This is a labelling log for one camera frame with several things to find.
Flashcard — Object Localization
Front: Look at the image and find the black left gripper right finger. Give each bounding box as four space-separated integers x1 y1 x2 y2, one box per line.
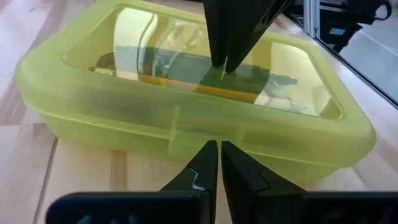
221 141 398 224

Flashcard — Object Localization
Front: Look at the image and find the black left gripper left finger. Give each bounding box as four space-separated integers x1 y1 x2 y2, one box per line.
46 140 218 224

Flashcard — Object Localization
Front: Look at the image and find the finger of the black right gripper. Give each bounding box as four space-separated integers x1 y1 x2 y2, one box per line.
224 0 293 73
203 0 233 67

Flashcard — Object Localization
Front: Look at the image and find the orange pencil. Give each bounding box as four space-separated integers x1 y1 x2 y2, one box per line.
136 73 261 104

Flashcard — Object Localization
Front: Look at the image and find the yellow translucent supply box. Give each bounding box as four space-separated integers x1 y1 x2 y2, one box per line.
14 0 377 187

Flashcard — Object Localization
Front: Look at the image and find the silver aluminium post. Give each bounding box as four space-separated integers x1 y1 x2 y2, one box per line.
303 0 322 39

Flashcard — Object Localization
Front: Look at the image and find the black table frame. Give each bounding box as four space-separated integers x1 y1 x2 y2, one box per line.
284 12 398 110

